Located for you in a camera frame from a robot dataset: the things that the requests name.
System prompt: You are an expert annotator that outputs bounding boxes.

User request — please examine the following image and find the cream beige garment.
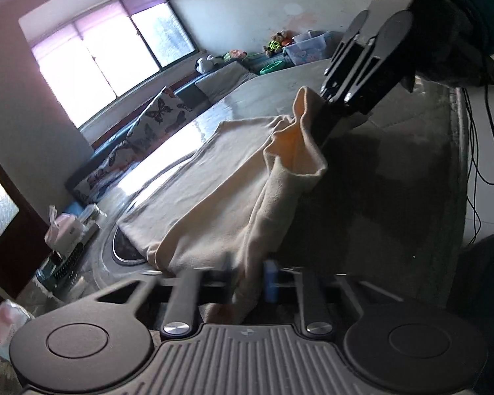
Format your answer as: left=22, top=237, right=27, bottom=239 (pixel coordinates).
left=118, top=87, right=328, bottom=324

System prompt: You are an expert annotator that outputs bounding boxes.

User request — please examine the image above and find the clear plastic storage box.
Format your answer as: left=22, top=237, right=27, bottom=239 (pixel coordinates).
left=284, top=30, right=343, bottom=66

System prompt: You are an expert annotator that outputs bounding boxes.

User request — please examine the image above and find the stuffed toys pile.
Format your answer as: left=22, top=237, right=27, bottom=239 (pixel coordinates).
left=263, top=30, right=294, bottom=57

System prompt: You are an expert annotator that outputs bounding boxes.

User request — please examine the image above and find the round black induction plate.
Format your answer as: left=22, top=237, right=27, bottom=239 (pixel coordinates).
left=90, top=225, right=159, bottom=288

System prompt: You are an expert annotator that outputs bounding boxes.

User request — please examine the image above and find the grey quilted star tablecloth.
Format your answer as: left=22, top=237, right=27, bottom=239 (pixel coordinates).
left=10, top=62, right=486, bottom=394

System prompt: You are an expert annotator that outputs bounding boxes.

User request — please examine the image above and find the white remote control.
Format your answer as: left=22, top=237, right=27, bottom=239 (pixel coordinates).
left=81, top=221, right=100, bottom=245

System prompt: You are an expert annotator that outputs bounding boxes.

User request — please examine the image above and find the teal black basket tool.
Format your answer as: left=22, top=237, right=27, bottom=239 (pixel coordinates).
left=35, top=242, right=85, bottom=301

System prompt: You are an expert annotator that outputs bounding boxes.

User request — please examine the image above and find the blue corner sofa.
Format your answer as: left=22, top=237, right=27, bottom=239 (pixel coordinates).
left=66, top=54, right=293, bottom=205

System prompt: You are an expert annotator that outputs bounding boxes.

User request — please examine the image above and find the grey cushion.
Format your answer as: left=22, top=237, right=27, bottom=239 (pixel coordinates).
left=195, top=62, right=258, bottom=104

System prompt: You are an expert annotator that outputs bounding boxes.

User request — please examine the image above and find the green packet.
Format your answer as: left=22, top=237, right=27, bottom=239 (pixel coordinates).
left=78, top=203, right=106, bottom=225

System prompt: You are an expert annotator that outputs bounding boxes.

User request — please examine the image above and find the panda plush toy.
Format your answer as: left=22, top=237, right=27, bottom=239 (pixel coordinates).
left=194, top=54, right=224, bottom=74

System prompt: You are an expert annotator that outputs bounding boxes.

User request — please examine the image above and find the white tissue box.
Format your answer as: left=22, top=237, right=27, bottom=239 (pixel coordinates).
left=44, top=205, right=85, bottom=256

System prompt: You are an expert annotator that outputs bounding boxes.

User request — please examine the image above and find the pink tissue pack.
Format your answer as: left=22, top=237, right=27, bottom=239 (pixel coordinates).
left=0, top=300, right=35, bottom=361

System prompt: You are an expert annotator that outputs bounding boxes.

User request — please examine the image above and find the left butterfly pillow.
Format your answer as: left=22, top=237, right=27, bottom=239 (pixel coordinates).
left=71, top=140, right=142, bottom=204

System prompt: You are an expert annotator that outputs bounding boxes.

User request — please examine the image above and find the butterfly pillow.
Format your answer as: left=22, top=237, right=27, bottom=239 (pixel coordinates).
left=126, top=87, right=195, bottom=156
left=71, top=140, right=142, bottom=204

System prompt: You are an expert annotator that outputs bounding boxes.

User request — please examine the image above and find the dark wooden door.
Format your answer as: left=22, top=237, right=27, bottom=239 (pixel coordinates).
left=0, top=164, right=50, bottom=299

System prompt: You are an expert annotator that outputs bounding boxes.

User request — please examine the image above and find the right butterfly pillow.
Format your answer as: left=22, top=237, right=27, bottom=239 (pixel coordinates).
left=126, top=87, right=195, bottom=156

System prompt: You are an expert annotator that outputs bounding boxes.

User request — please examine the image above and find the window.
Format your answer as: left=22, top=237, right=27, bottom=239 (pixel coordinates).
left=29, top=0, right=198, bottom=127

